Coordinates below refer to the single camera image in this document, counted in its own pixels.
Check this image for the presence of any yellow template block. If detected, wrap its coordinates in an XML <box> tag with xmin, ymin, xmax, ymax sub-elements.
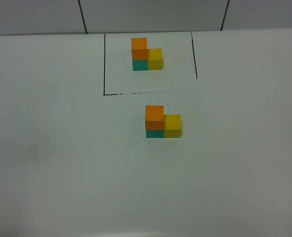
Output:
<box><xmin>148</xmin><ymin>48</ymin><xmax>163</xmax><ymax>70</ymax></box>

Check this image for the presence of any teal template block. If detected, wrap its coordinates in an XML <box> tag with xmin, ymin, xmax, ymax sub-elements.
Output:
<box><xmin>132</xmin><ymin>60</ymin><xmax>148</xmax><ymax>71</ymax></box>

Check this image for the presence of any orange template block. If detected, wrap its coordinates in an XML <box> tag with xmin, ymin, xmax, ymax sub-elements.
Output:
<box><xmin>131</xmin><ymin>38</ymin><xmax>148</xmax><ymax>60</ymax></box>

